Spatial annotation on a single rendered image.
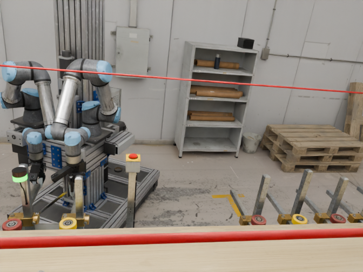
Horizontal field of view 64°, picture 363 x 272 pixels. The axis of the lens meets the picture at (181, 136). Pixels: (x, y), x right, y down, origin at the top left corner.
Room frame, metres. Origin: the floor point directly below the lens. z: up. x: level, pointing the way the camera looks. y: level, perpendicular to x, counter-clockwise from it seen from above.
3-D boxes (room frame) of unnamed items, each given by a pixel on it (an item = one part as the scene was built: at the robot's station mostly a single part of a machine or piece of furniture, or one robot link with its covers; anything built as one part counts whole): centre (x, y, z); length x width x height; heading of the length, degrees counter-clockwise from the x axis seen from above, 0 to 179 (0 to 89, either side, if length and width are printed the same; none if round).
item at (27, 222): (1.17, 0.75, 0.85); 0.14 x 0.06 x 0.05; 102
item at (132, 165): (1.28, 0.23, 1.18); 0.07 x 0.07 x 0.08; 12
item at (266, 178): (1.43, -0.50, 0.89); 0.04 x 0.04 x 0.48; 12
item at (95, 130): (1.90, 0.64, 1.09); 0.15 x 0.15 x 0.10
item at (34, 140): (1.49, 0.83, 1.12); 0.09 x 0.08 x 0.11; 41
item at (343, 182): (1.54, -0.99, 0.88); 0.04 x 0.04 x 0.48; 12
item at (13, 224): (1.07, 0.74, 0.85); 0.08 x 0.08 x 0.11
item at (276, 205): (1.57, -0.68, 0.81); 0.44 x 0.03 x 0.04; 12
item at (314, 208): (1.62, -0.93, 0.81); 0.44 x 0.03 x 0.04; 12
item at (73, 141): (1.31, 0.53, 1.24); 0.09 x 0.08 x 0.11; 178
